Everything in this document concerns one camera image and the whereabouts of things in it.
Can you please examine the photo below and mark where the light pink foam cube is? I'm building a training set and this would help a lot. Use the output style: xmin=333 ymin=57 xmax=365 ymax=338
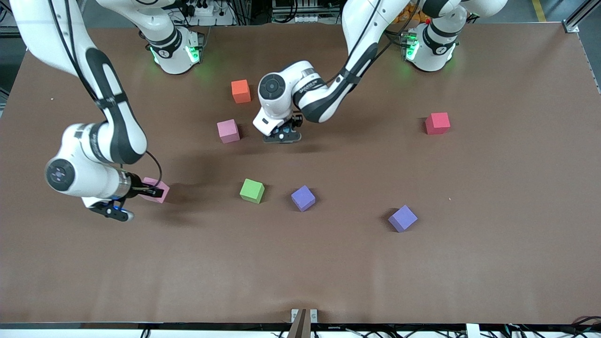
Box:
xmin=140 ymin=177 xmax=170 ymax=204

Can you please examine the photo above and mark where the purple foam cube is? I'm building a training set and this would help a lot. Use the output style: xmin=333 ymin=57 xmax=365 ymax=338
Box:
xmin=388 ymin=205 xmax=418 ymax=233
xmin=291 ymin=185 xmax=316 ymax=212

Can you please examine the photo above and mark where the green foam cube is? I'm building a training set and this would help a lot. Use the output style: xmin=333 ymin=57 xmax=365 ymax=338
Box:
xmin=239 ymin=178 xmax=265 ymax=204

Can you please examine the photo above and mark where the orange foam cube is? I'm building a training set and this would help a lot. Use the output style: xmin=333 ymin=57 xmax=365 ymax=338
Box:
xmin=231 ymin=79 xmax=252 ymax=104

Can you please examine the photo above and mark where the white power strip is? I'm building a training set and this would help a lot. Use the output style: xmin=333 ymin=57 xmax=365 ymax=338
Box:
xmin=185 ymin=0 xmax=221 ymax=17
xmin=271 ymin=0 xmax=339 ymax=24

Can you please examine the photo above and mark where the black table edge strip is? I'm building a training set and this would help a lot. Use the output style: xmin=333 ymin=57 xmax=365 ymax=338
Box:
xmin=0 ymin=322 xmax=601 ymax=331

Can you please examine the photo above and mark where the red foam cube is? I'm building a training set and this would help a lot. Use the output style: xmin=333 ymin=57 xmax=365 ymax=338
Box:
xmin=425 ymin=112 xmax=451 ymax=135

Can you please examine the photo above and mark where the orange toy pile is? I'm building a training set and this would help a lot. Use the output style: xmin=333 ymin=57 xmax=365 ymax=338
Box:
xmin=394 ymin=0 xmax=430 ymax=24

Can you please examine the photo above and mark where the brown table mat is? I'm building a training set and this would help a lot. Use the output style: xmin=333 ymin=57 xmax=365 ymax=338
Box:
xmin=0 ymin=21 xmax=601 ymax=325

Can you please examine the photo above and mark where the brown support pole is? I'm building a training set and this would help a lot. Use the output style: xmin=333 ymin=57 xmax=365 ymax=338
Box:
xmin=286 ymin=308 xmax=312 ymax=338

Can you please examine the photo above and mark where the small metal bracket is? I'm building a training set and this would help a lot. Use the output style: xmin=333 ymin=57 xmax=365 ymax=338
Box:
xmin=291 ymin=308 xmax=318 ymax=324

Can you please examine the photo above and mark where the aluminium frame post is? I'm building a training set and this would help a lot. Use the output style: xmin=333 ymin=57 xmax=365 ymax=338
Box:
xmin=563 ymin=0 xmax=601 ymax=33

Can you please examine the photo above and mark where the black cable bundle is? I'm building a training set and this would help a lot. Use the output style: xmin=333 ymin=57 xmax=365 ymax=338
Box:
xmin=502 ymin=317 xmax=601 ymax=338

